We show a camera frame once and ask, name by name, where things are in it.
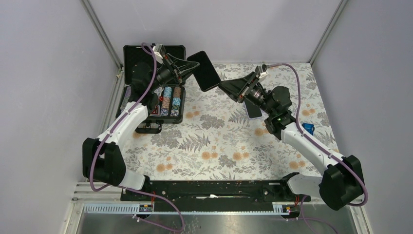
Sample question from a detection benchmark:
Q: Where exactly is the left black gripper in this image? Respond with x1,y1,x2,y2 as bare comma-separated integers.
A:
149,53,200,92

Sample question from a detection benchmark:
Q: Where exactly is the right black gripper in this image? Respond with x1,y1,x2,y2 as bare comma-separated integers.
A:
219,72,276,116

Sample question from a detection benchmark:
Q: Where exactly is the black phone case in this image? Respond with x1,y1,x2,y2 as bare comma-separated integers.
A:
187,51,221,92

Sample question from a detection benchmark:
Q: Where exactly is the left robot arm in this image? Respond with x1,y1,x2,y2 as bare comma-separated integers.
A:
82,54,200,200

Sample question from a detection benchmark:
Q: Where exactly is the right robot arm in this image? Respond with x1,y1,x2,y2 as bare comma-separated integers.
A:
219,72,369,211

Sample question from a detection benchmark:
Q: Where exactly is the phone in lilac case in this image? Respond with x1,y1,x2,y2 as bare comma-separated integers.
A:
244,99,263,119

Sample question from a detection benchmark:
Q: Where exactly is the black poker chip case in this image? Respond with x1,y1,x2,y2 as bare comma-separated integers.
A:
115,44,187,135

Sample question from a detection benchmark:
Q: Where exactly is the floral table mat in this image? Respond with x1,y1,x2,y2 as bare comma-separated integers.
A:
122,63,338,180

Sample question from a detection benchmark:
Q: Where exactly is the blue toy car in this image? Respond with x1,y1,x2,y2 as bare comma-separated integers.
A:
301,123,315,136

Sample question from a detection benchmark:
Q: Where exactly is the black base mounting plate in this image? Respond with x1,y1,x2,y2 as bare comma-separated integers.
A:
120,180,311,213

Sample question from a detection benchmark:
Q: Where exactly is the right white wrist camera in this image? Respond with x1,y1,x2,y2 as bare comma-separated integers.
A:
255,63,268,80

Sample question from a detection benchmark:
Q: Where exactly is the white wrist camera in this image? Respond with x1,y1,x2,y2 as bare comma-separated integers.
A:
152,43,166,64
255,63,268,80

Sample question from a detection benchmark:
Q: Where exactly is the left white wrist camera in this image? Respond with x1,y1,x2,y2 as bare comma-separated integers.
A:
152,43,166,64

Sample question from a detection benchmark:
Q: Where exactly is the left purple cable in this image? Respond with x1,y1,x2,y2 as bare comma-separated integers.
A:
89,42,186,234

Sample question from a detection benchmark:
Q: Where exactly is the purple cable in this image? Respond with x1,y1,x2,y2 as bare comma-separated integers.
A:
89,42,186,234
263,62,369,234

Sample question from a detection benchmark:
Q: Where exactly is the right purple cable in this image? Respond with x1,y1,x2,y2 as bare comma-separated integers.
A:
263,62,369,234

